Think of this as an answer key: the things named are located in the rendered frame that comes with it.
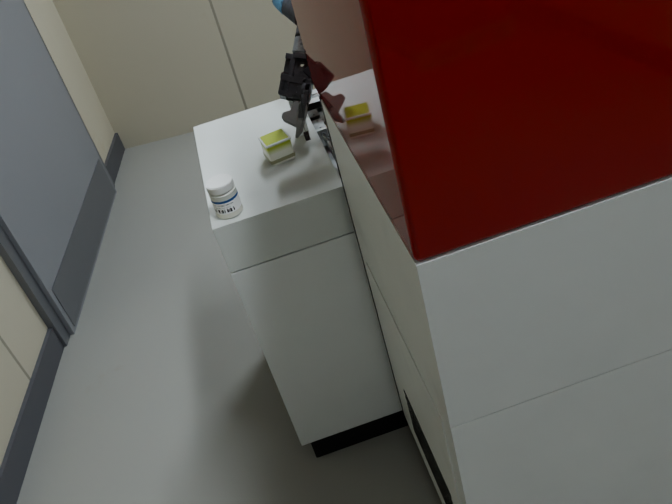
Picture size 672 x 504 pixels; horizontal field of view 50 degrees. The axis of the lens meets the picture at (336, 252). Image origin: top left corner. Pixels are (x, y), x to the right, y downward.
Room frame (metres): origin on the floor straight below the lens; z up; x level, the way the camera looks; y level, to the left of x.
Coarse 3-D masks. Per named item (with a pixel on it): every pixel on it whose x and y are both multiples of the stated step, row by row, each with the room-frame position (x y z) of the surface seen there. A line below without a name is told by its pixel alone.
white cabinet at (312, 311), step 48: (336, 240) 1.56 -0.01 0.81; (240, 288) 1.54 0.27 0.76; (288, 288) 1.54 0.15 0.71; (336, 288) 1.55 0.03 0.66; (288, 336) 1.54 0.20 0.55; (336, 336) 1.55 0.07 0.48; (288, 384) 1.54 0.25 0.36; (336, 384) 1.55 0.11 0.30; (384, 384) 1.56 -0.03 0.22; (336, 432) 1.54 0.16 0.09; (384, 432) 1.55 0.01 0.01
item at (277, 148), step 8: (280, 128) 1.83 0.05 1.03; (264, 136) 1.81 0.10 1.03; (272, 136) 1.80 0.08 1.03; (280, 136) 1.79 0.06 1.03; (288, 136) 1.77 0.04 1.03; (264, 144) 1.77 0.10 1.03; (272, 144) 1.76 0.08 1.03; (280, 144) 1.76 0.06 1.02; (288, 144) 1.77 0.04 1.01; (264, 152) 1.80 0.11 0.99; (272, 152) 1.76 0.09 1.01; (280, 152) 1.76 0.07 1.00; (288, 152) 1.76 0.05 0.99; (272, 160) 1.75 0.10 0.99; (280, 160) 1.76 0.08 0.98; (288, 160) 1.77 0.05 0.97
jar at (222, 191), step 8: (216, 176) 1.62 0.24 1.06; (224, 176) 1.61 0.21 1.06; (208, 184) 1.59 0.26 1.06; (216, 184) 1.58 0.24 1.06; (224, 184) 1.57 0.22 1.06; (232, 184) 1.58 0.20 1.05; (208, 192) 1.58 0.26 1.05; (216, 192) 1.56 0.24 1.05; (224, 192) 1.56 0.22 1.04; (232, 192) 1.57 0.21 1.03; (216, 200) 1.56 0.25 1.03; (224, 200) 1.56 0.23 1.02; (232, 200) 1.56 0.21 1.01; (240, 200) 1.59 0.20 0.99; (216, 208) 1.57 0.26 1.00; (224, 208) 1.56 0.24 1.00; (232, 208) 1.56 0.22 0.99; (240, 208) 1.58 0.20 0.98; (224, 216) 1.56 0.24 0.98; (232, 216) 1.56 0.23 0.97
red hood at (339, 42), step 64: (320, 0) 1.17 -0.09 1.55; (384, 0) 0.86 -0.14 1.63; (448, 0) 0.87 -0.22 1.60; (512, 0) 0.88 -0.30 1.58; (576, 0) 0.88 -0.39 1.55; (640, 0) 0.89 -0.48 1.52; (320, 64) 1.38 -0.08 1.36; (384, 64) 0.86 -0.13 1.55; (448, 64) 0.87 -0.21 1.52; (512, 64) 0.87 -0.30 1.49; (576, 64) 0.88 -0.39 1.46; (640, 64) 0.89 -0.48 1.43; (384, 128) 0.88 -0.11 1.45; (448, 128) 0.87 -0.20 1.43; (512, 128) 0.87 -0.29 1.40; (576, 128) 0.88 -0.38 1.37; (640, 128) 0.89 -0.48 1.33; (384, 192) 0.99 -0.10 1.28; (448, 192) 0.87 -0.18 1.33; (512, 192) 0.87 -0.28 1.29; (576, 192) 0.88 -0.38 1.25
